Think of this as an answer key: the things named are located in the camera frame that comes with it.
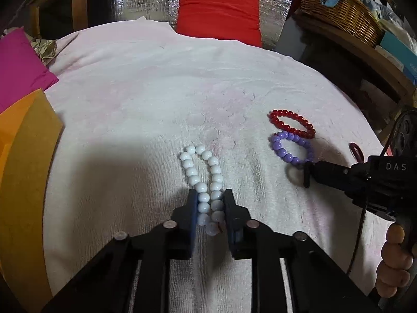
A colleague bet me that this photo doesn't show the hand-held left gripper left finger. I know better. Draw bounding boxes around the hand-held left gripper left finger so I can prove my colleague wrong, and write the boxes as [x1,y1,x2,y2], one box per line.
[42,189,199,313]

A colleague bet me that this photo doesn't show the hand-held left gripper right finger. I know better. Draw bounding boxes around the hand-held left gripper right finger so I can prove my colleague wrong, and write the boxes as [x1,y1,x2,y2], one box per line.
[223,188,382,313]

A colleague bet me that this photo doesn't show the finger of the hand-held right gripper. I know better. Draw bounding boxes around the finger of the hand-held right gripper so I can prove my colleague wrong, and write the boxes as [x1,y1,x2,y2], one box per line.
[303,161,355,190]

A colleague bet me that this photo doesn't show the white bead bracelet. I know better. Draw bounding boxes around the white bead bracelet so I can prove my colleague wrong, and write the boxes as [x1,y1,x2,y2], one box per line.
[180,144,227,237]

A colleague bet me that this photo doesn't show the purple bead bracelet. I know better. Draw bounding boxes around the purple bead bracelet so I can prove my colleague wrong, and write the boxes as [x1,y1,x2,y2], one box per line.
[270,131,316,165]

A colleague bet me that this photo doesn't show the red bead bracelet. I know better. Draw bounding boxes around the red bead bracelet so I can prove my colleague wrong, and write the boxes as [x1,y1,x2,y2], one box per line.
[269,109,316,139]

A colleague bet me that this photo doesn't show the orange cardboard box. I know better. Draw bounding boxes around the orange cardboard box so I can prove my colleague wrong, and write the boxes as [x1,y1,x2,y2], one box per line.
[0,88,65,312]

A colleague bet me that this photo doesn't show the person's right hand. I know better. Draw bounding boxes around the person's right hand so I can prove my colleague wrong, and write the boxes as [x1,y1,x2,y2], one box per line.
[375,223,417,299]

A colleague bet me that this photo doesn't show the wooden shelf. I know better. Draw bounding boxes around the wooden shelf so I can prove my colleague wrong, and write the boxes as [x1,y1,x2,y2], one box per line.
[291,13,417,105]

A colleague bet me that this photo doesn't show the teal box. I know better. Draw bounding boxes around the teal box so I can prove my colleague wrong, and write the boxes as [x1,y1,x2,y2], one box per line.
[379,31,417,85]

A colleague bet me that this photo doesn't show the white blanket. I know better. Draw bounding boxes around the white blanket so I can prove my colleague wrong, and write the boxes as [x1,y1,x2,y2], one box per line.
[42,16,391,313]

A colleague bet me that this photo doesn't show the wicker basket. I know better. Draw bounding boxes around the wicker basket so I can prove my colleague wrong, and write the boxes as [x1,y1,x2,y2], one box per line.
[299,0,385,48]

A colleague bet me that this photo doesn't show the red cushion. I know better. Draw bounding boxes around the red cushion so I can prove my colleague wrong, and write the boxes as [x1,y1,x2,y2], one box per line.
[175,0,263,48]

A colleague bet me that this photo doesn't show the crumpled gold paper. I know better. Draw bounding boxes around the crumpled gold paper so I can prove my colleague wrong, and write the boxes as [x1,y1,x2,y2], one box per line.
[31,37,58,66]

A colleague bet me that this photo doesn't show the magenta cushion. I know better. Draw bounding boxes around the magenta cushion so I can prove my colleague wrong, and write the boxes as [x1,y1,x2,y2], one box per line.
[0,27,59,113]

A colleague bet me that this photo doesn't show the small red ring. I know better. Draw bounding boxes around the small red ring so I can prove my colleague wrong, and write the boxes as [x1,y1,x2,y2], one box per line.
[348,142,364,164]

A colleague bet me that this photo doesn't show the black cable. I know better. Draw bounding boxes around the black cable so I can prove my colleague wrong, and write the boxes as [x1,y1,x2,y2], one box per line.
[345,199,369,276]

